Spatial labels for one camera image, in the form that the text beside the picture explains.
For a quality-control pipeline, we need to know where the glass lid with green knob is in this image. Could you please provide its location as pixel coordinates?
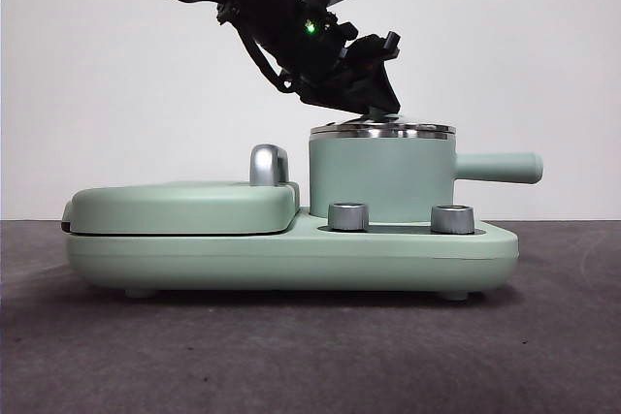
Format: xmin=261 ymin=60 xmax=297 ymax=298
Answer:
xmin=310 ymin=106 xmax=456 ymax=140

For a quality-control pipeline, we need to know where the silver control knob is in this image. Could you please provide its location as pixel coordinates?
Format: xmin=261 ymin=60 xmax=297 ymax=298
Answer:
xmin=430 ymin=204 xmax=474 ymax=235
xmin=327 ymin=201 xmax=370 ymax=232

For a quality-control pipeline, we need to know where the mint green breakfast machine base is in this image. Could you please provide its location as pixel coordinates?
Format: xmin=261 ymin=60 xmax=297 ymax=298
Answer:
xmin=66 ymin=179 xmax=520 ymax=300

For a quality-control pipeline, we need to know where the mint green griddle cover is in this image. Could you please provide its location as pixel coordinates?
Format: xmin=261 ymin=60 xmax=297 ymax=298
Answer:
xmin=61 ymin=180 xmax=302 ymax=237

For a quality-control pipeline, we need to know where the mint green handled pot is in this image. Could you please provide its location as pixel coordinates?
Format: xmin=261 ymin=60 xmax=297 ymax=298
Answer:
xmin=308 ymin=130 xmax=544 ymax=221

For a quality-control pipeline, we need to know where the chrome griddle cover handle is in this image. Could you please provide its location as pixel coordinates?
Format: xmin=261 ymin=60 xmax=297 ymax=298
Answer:
xmin=248 ymin=143 xmax=292 ymax=188

